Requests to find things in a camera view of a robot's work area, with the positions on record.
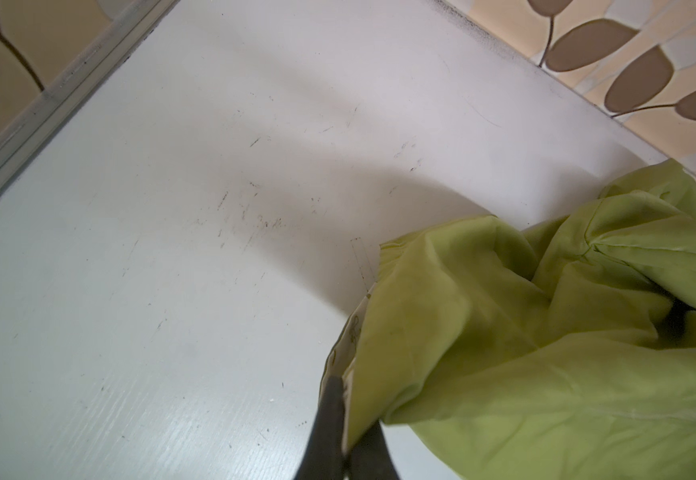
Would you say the green zip-up hooded jacket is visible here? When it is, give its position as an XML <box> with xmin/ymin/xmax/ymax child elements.
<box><xmin>325</xmin><ymin>160</ymin><xmax>696</xmax><ymax>479</ymax></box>

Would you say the aluminium frame left floor rail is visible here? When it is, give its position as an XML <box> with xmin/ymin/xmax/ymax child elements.
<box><xmin>0</xmin><ymin>0</ymin><xmax>175</xmax><ymax>192</ymax></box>

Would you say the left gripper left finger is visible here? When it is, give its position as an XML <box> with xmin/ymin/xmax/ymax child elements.
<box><xmin>294</xmin><ymin>376</ymin><xmax>345</xmax><ymax>480</ymax></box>

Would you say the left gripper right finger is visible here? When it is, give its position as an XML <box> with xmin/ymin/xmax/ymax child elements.
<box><xmin>346</xmin><ymin>421</ymin><xmax>400</xmax><ymax>480</ymax></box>

